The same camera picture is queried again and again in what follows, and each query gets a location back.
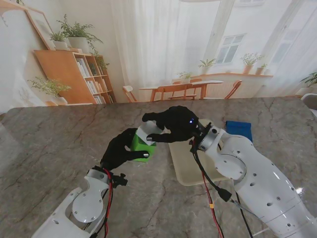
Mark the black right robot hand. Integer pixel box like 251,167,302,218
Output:
142,105,200,145

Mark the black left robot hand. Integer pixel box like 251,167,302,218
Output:
99,128,151,172

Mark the green square glass jar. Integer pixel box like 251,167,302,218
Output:
130,128,157,164

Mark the white square jar lid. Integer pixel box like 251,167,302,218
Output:
137,120,162,147

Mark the translucent plastic baking tray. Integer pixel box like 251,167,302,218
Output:
168,118,227,186

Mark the blue plastic scraper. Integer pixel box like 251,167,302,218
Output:
225,120,254,142

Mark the wooden slat back chair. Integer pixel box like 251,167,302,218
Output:
150,83,194,102

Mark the small table plant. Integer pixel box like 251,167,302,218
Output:
177,71,193,84

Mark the white wooden dining table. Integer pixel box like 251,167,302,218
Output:
138,79,224,102

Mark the white seat wooden chair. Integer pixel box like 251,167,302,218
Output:
122,85,138,103

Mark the broad leaf windowsill plant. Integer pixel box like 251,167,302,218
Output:
198,59,216,75

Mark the tall windowsill plant orange pot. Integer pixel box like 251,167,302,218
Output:
240,52,263,74

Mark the leafy potted plant beside bookshelf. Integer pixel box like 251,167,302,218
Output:
27,76,72,106

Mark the wooden bookshelf with books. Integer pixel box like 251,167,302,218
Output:
34,49,117,105

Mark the small windowsill plant orange pot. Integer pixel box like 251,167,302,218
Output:
256,63,269,76

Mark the large potted plant white pot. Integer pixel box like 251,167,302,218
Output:
57,13,104,55

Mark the small potted plant white pot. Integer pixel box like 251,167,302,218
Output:
49,31,70,50

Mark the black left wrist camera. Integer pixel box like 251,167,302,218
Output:
113,173,129,188

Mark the red black left arm cable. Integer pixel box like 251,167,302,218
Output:
89,168,116,238

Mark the red black arm cable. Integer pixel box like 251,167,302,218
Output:
89,168,116,238
189,138,255,238

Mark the red black right arm cable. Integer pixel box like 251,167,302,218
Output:
189,138,255,238

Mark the wooden picture frame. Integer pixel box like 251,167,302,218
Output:
26,8,57,51

